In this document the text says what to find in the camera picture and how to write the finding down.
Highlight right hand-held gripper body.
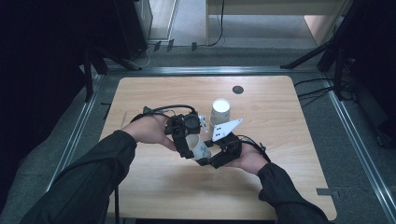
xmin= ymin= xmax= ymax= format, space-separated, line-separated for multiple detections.
xmin=211 ymin=118 xmax=243 ymax=170

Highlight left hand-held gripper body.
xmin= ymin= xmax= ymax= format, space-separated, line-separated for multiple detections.
xmin=164 ymin=113 xmax=209 ymax=139

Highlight person's right hand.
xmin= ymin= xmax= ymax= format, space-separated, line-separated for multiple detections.
xmin=223 ymin=144 xmax=270 ymax=175

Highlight person's left hand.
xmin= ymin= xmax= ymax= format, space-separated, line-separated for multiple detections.
xmin=120 ymin=114 xmax=177 ymax=152

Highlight black tape strip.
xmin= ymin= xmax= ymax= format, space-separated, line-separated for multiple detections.
xmin=100 ymin=102 xmax=113 ymax=120

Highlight grey tape strip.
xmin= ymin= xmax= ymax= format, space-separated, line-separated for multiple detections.
xmin=316 ymin=187 xmax=341 ymax=199

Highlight black metal stand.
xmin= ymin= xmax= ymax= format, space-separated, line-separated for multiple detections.
xmin=81 ymin=46 xmax=110 ymax=103

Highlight black cabinet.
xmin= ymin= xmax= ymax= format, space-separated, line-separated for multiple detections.
xmin=112 ymin=0 xmax=154 ymax=61

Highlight black tripod stand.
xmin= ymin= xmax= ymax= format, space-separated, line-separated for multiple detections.
xmin=279 ymin=0 xmax=358 ymax=101

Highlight light wooden desk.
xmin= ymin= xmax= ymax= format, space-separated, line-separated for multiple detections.
xmin=205 ymin=0 xmax=354 ymax=47

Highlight dark curtain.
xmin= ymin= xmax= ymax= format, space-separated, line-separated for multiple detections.
xmin=0 ymin=0 xmax=92 ymax=213

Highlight right hand-held gripper cable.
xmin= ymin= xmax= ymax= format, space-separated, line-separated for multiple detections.
xmin=234 ymin=134 xmax=272 ymax=163

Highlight aluminium frame rail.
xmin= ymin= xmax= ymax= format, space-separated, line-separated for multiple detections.
xmin=46 ymin=74 xmax=105 ymax=191
xmin=106 ymin=65 xmax=321 ymax=77
xmin=321 ymin=74 xmax=396 ymax=223

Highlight white floor cable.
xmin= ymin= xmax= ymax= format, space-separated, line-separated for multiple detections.
xmin=135 ymin=46 xmax=153 ymax=68

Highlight black floor cables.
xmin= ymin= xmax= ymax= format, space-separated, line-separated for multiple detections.
xmin=293 ymin=77 xmax=335 ymax=108

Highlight black hanging cable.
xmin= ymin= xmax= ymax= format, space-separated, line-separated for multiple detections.
xmin=206 ymin=0 xmax=226 ymax=48

